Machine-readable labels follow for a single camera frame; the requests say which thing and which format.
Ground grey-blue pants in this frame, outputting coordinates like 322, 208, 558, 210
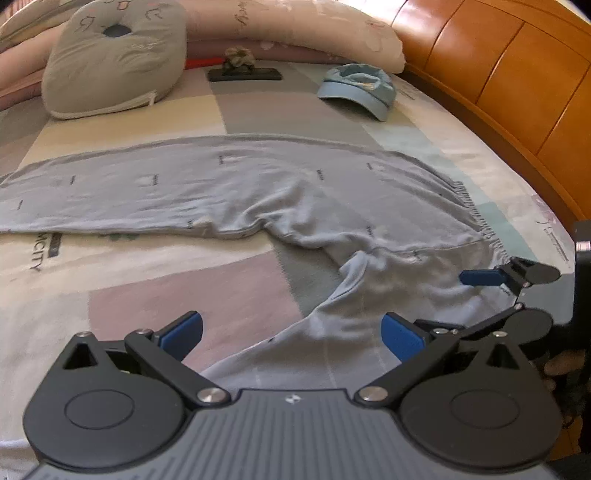
0, 134, 578, 398

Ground grey hair scrunchie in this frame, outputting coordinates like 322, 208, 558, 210
224, 46, 256, 75

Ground red cloth strip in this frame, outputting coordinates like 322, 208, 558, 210
185, 57, 227, 71

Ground wooden headboard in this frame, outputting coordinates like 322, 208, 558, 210
392, 0, 591, 232

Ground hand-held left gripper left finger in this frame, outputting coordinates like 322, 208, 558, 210
62, 310, 232, 408

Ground black phone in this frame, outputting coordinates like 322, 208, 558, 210
207, 66, 283, 83

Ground light blue cap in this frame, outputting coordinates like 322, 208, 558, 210
317, 64, 397, 123

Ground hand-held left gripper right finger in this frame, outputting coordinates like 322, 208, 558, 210
355, 311, 527, 408

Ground grey cat face cushion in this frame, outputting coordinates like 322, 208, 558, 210
42, 0, 188, 121

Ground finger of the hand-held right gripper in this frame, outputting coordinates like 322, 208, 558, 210
459, 258, 532, 292
413, 304, 526, 341

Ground person's right hand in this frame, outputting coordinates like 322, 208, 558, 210
542, 351, 586, 412

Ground folded pink quilt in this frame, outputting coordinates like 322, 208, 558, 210
0, 0, 407, 100

